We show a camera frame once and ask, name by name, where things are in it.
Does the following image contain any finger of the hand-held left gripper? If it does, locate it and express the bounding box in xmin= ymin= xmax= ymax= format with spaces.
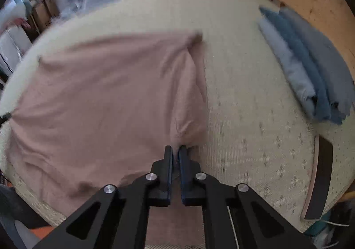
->
xmin=0 ymin=111 xmax=13 ymax=125

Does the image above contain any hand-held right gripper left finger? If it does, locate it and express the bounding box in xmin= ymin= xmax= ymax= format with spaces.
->
xmin=33 ymin=145 xmax=175 ymax=249

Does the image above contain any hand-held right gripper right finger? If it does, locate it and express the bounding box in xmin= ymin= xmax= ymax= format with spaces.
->
xmin=178 ymin=145 xmax=319 ymax=249

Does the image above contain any beige t-shirt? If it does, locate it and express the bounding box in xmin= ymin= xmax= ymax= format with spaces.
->
xmin=6 ymin=30 xmax=208 ymax=247

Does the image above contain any white folded mattress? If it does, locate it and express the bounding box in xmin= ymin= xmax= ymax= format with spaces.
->
xmin=0 ymin=27 xmax=32 ymax=72

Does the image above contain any pink cloth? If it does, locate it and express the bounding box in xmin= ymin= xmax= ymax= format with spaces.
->
xmin=14 ymin=17 xmax=32 ymax=30

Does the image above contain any tall cardboard box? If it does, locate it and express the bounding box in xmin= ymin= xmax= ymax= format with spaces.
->
xmin=32 ymin=0 xmax=60 ymax=28

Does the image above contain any folded teal cloth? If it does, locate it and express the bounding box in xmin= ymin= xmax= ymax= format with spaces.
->
xmin=259 ymin=6 xmax=346 ymax=125

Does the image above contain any folded grey cloth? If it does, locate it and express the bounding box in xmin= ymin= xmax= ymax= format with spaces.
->
xmin=279 ymin=7 xmax=355 ymax=116

